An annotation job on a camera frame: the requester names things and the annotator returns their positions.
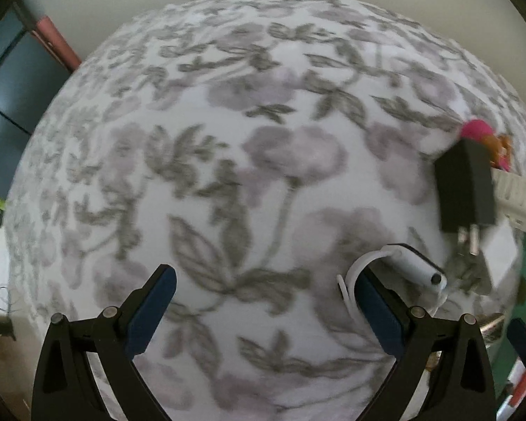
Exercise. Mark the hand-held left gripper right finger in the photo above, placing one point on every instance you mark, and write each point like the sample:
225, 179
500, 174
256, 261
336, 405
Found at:
379, 315

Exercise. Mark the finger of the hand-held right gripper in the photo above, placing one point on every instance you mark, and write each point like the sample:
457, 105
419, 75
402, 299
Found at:
524, 342

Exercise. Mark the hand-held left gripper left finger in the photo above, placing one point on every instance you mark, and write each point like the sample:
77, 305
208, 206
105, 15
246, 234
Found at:
151, 311

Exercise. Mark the gold metal object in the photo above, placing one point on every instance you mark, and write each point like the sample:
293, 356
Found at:
491, 322

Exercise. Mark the white comb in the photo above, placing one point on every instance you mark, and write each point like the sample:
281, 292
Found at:
515, 195

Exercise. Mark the black plug adapter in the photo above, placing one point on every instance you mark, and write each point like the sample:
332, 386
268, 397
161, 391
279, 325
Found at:
464, 188

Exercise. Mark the floral grey white blanket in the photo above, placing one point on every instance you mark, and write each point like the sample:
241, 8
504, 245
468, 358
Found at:
245, 184

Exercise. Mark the small pink doll toy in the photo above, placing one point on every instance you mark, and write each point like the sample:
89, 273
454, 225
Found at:
475, 129

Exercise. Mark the dark cabinet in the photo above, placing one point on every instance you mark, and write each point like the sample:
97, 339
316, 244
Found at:
8, 96

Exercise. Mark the pink pole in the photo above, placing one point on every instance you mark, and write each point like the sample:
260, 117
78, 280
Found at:
55, 44

